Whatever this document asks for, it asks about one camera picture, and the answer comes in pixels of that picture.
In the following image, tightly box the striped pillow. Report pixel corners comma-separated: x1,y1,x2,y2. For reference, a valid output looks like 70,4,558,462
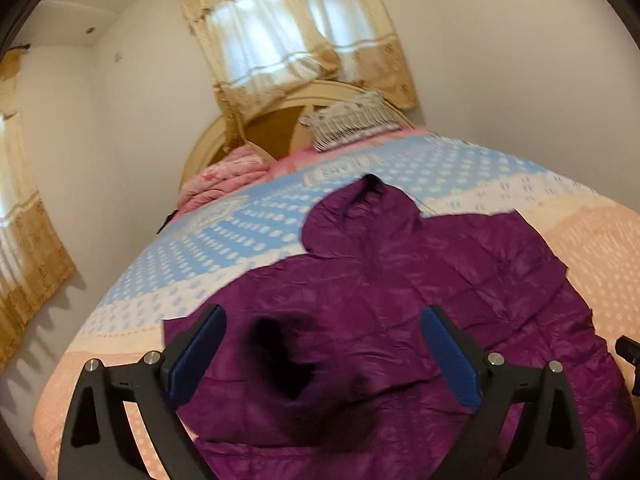
299,91,405,153

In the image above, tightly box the bed with dotted cover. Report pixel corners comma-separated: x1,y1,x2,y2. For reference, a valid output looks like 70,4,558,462
32,127,640,480

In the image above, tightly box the cream wooden headboard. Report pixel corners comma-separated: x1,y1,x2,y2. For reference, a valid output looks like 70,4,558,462
177,79,416,196

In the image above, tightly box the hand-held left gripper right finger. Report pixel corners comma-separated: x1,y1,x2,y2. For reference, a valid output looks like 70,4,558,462
420,305,588,480

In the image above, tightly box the purple puffer jacket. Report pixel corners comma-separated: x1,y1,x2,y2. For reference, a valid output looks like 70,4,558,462
162,172,638,480

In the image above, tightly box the beige and white window curtain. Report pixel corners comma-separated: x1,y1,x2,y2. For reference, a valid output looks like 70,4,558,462
167,0,421,126
0,47,78,376

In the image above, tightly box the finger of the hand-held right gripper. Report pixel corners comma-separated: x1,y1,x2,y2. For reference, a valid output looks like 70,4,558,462
616,336,640,396

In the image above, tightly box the folded pink floral quilt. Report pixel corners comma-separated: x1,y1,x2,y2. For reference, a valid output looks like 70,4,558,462
177,142,273,216

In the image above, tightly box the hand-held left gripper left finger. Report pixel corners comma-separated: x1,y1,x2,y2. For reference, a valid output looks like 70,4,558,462
57,304,228,480

